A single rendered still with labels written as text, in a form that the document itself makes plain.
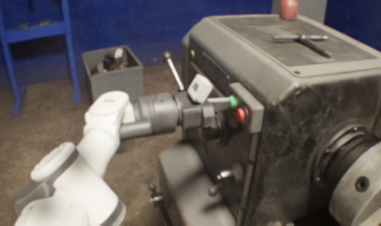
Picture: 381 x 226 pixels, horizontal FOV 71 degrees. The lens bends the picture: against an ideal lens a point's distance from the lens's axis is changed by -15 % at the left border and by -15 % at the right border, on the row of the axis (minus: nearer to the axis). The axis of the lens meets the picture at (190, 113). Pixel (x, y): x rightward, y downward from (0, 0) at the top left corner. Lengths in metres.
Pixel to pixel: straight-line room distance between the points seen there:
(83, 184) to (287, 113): 0.43
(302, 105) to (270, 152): 0.13
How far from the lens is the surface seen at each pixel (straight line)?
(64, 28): 3.32
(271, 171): 0.74
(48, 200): 0.38
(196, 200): 1.06
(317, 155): 0.81
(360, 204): 0.71
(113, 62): 2.89
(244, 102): 0.68
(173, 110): 0.64
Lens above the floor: 1.59
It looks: 32 degrees down
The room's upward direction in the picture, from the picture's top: 1 degrees clockwise
